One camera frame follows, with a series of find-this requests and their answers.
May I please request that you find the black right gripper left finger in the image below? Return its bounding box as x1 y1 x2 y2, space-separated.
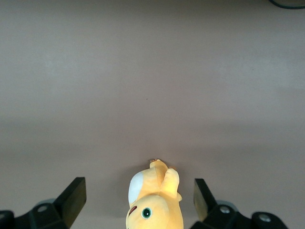
0 177 87 229

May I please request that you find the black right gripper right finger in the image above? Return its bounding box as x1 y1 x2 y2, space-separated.
192 178 289 229

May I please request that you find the yellow plush toy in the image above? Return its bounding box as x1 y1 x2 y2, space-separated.
125 158 184 229

